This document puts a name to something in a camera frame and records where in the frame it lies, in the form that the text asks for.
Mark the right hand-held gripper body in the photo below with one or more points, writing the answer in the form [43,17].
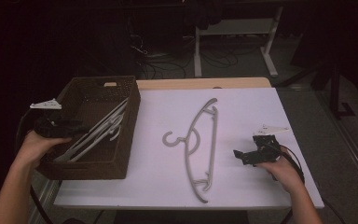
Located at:
[267,152]

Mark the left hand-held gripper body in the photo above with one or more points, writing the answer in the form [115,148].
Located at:
[56,129]

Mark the brown woven basket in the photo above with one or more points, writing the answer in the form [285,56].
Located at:
[87,93]

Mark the person's right hand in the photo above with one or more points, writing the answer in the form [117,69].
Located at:
[287,174]

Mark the person's left hand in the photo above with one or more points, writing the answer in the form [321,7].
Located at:
[34,149]

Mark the dark metal stand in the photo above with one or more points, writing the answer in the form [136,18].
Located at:
[335,93]

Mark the dark hanging cloth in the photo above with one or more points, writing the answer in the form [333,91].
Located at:
[203,14]

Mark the metal floor rail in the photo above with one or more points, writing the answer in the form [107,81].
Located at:
[348,140]

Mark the white metal desk frame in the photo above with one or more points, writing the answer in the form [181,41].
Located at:
[239,26]

